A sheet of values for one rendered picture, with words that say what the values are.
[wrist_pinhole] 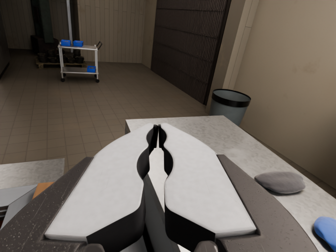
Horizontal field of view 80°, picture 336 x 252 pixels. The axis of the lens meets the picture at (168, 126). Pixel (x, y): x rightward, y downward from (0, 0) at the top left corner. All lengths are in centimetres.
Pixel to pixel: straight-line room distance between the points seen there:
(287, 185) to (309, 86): 245
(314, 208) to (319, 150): 238
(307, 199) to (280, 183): 10
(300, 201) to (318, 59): 250
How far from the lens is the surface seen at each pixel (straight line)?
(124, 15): 759
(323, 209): 86
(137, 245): 76
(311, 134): 320
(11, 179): 125
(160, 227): 67
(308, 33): 328
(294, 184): 85
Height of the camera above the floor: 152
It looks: 27 degrees down
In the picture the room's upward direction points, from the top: 9 degrees clockwise
